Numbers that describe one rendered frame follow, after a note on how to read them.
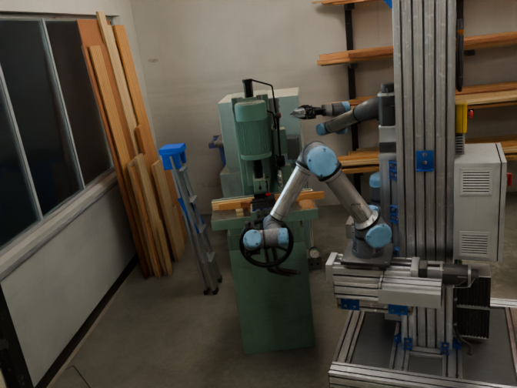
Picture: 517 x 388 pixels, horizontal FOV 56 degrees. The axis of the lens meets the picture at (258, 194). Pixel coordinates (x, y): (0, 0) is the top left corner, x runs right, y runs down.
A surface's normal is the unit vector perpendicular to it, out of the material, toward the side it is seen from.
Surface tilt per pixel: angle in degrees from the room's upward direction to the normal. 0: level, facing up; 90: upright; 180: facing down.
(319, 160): 83
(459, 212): 90
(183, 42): 90
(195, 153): 90
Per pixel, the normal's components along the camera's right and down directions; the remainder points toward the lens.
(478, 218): -0.35, 0.34
